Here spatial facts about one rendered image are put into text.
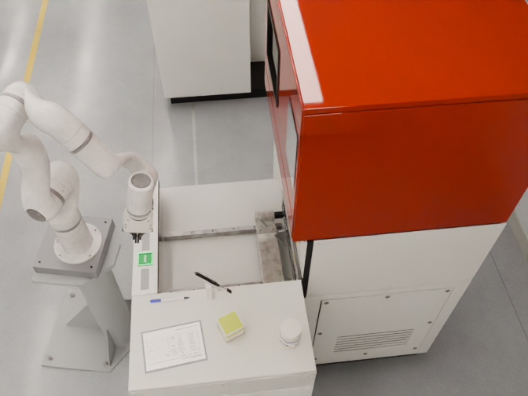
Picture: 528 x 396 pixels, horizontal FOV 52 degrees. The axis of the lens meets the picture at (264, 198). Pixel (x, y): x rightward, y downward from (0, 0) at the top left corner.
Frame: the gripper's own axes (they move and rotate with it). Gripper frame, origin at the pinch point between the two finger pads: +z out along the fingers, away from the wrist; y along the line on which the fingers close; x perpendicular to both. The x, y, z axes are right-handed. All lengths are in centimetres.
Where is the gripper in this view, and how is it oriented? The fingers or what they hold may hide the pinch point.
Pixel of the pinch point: (137, 236)
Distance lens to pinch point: 201.0
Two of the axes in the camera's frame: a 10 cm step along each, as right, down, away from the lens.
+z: -2.1, 6.2, 7.6
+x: 1.1, 7.9, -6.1
